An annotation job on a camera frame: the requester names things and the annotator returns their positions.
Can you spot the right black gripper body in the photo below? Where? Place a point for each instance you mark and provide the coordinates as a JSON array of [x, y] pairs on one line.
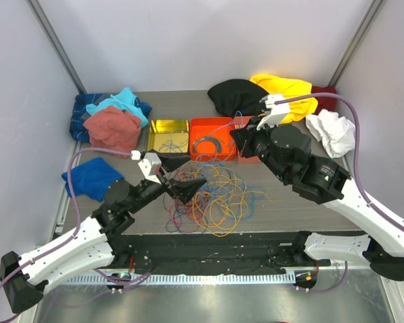
[[254, 139]]

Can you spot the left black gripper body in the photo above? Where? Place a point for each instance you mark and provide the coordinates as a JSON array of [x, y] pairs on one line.
[[171, 186]]

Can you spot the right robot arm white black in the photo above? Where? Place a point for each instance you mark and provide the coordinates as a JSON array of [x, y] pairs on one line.
[[287, 154]]

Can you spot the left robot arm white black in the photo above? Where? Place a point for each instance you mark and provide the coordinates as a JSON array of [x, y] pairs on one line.
[[95, 241]]

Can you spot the salmon pink square tray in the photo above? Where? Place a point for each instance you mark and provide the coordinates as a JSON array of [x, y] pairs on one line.
[[240, 122]]

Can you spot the orange square tray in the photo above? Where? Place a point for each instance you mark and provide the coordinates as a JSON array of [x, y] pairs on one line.
[[210, 140]]

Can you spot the black cloth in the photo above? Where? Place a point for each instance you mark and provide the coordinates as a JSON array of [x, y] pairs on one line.
[[235, 95]]

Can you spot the gold tin box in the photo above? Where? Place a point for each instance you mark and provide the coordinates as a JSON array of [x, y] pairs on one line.
[[169, 136]]

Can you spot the yellow cloth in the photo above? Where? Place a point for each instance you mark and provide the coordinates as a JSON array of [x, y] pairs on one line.
[[289, 88]]

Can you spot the white cloth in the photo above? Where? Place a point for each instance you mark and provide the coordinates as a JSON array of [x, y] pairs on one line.
[[336, 133]]

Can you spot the dark red cloth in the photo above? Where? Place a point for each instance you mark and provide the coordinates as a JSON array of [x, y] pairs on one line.
[[324, 103]]

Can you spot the royal blue cloth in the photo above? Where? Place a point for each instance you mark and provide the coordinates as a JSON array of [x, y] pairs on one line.
[[93, 178]]

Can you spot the salmon pink cloth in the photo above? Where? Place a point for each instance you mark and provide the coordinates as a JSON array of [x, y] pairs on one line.
[[114, 129]]

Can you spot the cyan cloth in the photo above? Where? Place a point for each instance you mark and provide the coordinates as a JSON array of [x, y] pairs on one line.
[[126, 101]]

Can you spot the blue plaid cloth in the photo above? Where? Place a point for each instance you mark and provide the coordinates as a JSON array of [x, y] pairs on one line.
[[79, 115]]

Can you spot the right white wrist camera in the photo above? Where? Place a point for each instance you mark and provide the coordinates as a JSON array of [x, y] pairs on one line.
[[274, 111]]

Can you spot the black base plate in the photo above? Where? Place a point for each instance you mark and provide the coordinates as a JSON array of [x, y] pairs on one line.
[[252, 253]]

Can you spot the white slotted cable duct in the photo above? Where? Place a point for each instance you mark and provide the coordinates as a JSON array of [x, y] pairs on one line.
[[93, 278]]

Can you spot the right aluminium frame post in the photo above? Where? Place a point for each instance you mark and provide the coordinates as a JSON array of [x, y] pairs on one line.
[[359, 35]]

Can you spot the aluminium frame post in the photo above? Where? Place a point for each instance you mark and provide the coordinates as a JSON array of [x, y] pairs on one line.
[[359, 35], [56, 44]]

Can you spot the left aluminium frame post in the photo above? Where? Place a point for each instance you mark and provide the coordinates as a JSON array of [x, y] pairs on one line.
[[56, 44]]

